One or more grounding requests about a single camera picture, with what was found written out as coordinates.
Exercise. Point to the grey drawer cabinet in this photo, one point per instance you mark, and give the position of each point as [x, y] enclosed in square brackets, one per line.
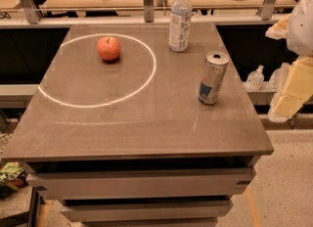
[127, 142]

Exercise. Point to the left metal bracket post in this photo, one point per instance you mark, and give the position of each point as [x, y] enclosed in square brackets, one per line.
[32, 13]

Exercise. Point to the clear blue plastic bottle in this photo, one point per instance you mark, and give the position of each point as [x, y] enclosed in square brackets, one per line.
[180, 22]

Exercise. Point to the silver red bull can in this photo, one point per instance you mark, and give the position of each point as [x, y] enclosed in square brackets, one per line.
[214, 69]

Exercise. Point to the green snack bag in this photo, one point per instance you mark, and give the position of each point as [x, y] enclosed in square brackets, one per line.
[12, 178]

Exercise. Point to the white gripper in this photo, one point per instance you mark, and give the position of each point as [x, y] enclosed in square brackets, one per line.
[301, 30]

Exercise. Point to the small clear plastic bottle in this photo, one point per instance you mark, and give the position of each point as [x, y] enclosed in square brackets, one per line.
[255, 79]

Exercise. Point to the red apple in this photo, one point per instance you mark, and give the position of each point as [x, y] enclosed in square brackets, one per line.
[108, 48]

